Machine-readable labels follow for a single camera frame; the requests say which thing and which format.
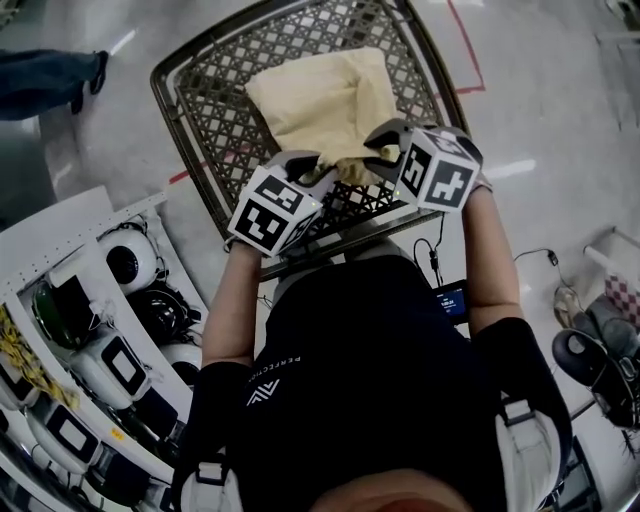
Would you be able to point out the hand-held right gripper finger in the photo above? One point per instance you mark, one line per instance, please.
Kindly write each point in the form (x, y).
(392, 129)
(385, 167)

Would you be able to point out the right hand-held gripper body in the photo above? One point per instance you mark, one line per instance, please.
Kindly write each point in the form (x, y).
(440, 170)

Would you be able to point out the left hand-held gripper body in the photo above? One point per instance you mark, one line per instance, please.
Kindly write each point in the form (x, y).
(270, 215)

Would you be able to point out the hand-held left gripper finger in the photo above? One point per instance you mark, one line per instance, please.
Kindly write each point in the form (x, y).
(322, 181)
(292, 157)

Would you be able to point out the cream yellow cloth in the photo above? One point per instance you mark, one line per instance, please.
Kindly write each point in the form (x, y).
(320, 105)

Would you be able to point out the person's right forearm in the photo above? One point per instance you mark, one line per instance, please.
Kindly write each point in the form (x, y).
(490, 270)

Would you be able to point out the person's left forearm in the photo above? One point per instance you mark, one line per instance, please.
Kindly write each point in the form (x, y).
(235, 310)

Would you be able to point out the person's legs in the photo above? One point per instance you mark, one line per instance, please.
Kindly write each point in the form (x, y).
(382, 249)

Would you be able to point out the dark wicker glass-top table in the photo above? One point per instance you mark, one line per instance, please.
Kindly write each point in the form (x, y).
(225, 100)

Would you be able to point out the black smartphone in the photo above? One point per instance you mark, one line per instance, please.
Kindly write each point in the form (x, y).
(452, 300)

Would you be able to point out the black helmet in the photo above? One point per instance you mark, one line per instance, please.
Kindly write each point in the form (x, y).
(160, 312)

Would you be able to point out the white round headset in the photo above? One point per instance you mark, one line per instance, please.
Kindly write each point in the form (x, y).
(127, 260)
(180, 362)

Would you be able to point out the person's torso in black shirt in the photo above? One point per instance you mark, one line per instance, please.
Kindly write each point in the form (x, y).
(370, 380)

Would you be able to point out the white metal shelf rack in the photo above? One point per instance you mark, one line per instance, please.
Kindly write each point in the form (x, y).
(60, 235)

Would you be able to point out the black rectangular case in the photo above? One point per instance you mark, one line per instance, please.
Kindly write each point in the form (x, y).
(75, 300)

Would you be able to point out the white device with black screen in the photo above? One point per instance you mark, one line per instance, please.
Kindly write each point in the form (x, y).
(65, 435)
(117, 367)

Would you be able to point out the pink checkered cloth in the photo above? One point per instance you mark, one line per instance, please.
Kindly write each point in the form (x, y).
(622, 300)

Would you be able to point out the green glossy helmet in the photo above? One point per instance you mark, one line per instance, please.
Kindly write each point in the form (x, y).
(47, 310)

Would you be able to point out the person's face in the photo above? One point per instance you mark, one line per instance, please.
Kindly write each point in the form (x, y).
(400, 495)

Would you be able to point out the white pipe frame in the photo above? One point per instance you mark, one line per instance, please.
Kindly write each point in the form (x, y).
(605, 255)

